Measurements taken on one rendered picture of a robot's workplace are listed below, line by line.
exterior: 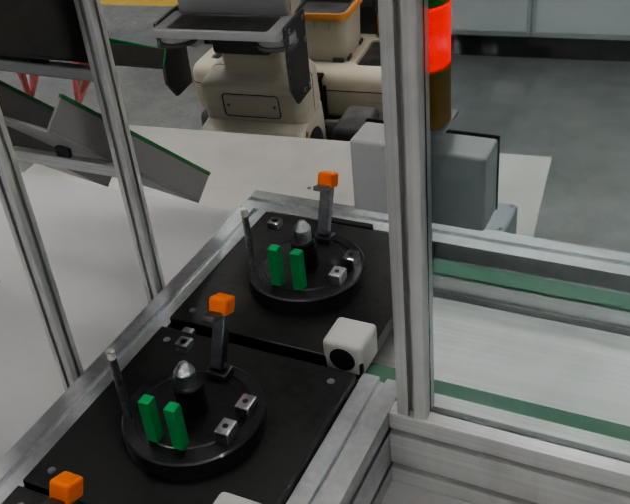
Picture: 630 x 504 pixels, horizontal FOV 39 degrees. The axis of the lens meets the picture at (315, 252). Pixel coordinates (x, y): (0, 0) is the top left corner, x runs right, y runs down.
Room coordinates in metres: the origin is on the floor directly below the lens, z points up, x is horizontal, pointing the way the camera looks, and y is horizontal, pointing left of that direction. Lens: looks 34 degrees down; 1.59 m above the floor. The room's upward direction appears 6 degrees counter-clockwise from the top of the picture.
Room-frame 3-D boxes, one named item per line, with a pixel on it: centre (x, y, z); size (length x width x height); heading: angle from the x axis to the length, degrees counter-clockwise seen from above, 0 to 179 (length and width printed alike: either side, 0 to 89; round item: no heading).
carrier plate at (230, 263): (0.85, 0.01, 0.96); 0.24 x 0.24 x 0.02; 62
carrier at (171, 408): (0.63, 0.13, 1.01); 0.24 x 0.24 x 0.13; 62
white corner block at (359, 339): (0.72, -0.03, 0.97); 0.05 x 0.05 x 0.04; 62
